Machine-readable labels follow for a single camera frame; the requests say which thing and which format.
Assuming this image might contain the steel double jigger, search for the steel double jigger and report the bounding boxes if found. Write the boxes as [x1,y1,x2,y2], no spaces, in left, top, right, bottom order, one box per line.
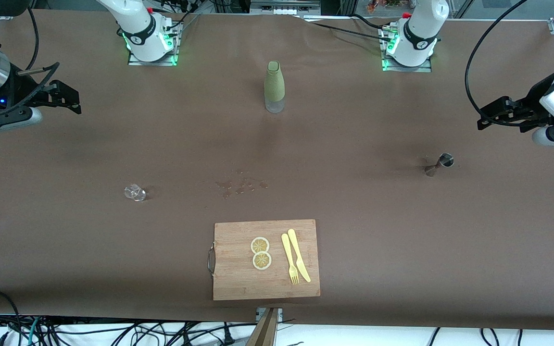
[424,153,454,177]

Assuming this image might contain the small clear glass cup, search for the small clear glass cup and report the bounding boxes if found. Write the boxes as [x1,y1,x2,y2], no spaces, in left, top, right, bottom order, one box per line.
[124,184,147,202]

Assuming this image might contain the brown table cover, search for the brown table cover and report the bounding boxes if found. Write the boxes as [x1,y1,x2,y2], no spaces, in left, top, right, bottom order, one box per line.
[0,9,554,331]

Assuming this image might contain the colourful packaged item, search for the colourful packaged item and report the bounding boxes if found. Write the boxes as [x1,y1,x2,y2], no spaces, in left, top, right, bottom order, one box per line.
[367,0,403,12]

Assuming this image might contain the spilled liquid drops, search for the spilled liquid drops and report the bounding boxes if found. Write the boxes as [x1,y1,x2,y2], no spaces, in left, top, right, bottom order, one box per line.
[214,168,269,199]

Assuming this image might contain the green sleeved glass bottle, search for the green sleeved glass bottle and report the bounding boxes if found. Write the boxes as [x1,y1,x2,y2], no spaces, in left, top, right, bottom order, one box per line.
[264,61,286,114]

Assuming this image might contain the grey metal box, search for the grey metal box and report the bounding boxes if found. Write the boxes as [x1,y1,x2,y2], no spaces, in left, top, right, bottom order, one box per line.
[251,0,321,15]

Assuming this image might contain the yellow plastic knife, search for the yellow plastic knife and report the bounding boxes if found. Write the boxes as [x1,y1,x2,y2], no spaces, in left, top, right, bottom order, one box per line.
[287,229,312,283]

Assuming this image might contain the wooden cutting board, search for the wooden cutting board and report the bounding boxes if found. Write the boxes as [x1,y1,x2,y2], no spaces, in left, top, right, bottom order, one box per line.
[208,219,321,301]

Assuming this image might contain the yellow plastic fork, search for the yellow plastic fork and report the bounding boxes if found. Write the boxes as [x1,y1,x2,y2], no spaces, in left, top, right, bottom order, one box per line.
[281,233,300,285]

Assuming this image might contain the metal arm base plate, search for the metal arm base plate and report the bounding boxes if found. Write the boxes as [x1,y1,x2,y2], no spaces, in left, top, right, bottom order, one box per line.
[381,26,432,73]
[128,19,181,66]

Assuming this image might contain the black power cable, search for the black power cable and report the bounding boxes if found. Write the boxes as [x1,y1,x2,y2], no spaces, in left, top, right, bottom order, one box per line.
[301,13,395,44]

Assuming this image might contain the green cable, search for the green cable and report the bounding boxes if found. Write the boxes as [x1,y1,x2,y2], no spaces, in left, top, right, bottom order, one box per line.
[28,318,43,346]

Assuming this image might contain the black cable with plug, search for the black cable with plug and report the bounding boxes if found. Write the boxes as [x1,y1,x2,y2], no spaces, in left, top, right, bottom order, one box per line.
[219,321,235,345]

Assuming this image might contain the wooden beam with bracket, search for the wooden beam with bracket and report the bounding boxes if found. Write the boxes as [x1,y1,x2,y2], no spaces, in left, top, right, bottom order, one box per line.
[246,308,283,346]

